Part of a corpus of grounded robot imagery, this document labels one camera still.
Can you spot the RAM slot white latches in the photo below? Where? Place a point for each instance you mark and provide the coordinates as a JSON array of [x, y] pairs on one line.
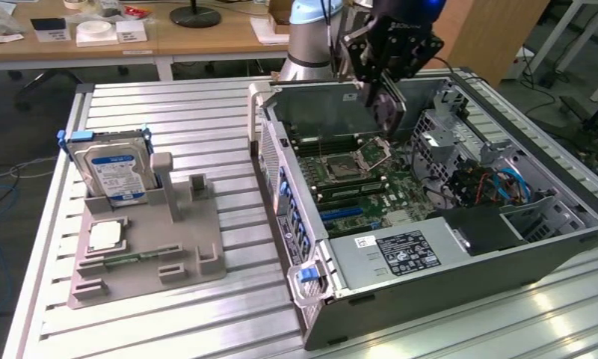
[[351, 198], [334, 145], [351, 188], [334, 137]]

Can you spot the hard disk blue label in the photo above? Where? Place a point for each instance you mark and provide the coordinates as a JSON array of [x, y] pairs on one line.
[[115, 172]]

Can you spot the white paper stack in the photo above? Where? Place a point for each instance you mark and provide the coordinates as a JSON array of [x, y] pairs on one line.
[[270, 33]]

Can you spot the green RAM stick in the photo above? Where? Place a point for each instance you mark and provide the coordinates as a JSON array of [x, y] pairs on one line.
[[130, 258]]

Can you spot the wooden cabinet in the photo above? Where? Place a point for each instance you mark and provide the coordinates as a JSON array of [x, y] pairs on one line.
[[488, 37]]

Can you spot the blue expansion slot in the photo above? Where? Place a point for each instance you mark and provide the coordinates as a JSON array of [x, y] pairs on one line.
[[339, 214]]

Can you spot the silver chipset heatsink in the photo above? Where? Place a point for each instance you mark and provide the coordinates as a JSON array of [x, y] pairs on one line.
[[400, 218]]

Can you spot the grey pouch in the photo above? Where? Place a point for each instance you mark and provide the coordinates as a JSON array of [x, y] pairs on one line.
[[111, 9]]

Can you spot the silver power supply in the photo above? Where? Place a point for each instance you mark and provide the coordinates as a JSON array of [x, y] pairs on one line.
[[364, 269]]

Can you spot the black round lamp base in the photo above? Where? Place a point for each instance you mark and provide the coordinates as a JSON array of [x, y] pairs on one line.
[[195, 16]]

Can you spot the perforated metal disk bay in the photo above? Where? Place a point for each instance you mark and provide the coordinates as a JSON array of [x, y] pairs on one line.
[[431, 125]]

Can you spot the green motherboard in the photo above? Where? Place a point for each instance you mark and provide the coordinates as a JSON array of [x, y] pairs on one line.
[[404, 194]]

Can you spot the wooden desk white frame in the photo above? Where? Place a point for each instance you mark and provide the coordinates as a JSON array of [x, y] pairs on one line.
[[204, 37]]

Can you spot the black chair base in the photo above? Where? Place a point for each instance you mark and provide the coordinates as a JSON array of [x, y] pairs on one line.
[[44, 80]]

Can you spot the metal socket cover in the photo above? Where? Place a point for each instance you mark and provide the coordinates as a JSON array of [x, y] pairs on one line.
[[376, 149]]

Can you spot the silver CPU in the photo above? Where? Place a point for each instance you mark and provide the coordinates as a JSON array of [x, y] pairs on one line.
[[104, 235]]

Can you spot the blue disk caddy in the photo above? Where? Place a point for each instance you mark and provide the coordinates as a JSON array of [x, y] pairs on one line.
[[82, 135]]

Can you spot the open grey PC case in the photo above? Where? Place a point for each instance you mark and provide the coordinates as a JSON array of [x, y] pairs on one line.
[[430, 299]]

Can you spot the plain white box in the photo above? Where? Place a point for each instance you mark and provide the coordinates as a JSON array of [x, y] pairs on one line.
[[132, 28]]

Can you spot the grey parts rack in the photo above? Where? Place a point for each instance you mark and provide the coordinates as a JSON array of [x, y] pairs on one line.
[[144, 284]]

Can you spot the white paper card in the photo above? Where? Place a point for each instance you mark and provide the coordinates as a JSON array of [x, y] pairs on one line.
[[4, 38]]

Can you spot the red packet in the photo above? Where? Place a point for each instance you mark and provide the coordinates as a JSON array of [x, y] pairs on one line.
[[138, 13]]

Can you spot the white box black lid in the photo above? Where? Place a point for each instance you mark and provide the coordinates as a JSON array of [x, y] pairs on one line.
[[50, 35]]

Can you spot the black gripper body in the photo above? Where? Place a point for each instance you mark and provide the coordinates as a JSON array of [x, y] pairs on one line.
[[410, 18]]

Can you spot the blue release latch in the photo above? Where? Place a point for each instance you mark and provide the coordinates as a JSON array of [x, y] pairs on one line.
[[310, 276]]

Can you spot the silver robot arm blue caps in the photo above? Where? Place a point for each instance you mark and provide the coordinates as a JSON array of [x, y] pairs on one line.
[[310, 45]]

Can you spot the white table frame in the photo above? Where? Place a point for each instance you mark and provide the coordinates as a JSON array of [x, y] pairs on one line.
[[586, 37]]

